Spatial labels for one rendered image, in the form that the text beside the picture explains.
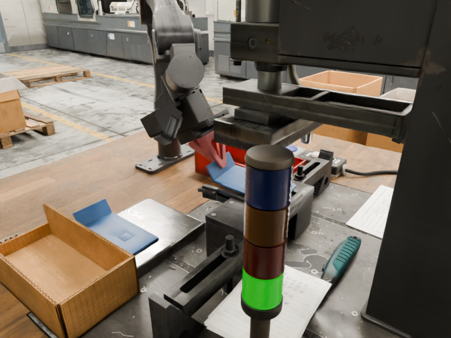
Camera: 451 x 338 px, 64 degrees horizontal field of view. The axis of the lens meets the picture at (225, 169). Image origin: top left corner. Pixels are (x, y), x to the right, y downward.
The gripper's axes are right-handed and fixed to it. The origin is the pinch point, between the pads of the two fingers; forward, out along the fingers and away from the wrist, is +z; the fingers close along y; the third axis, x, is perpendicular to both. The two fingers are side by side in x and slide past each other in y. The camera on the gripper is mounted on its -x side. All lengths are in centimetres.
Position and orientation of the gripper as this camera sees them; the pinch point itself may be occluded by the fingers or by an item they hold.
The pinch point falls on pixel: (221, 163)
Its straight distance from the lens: 69.4
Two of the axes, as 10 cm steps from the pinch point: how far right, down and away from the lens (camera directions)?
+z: 4.4, 8.8, 1.8
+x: 6.0, -4.3, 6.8
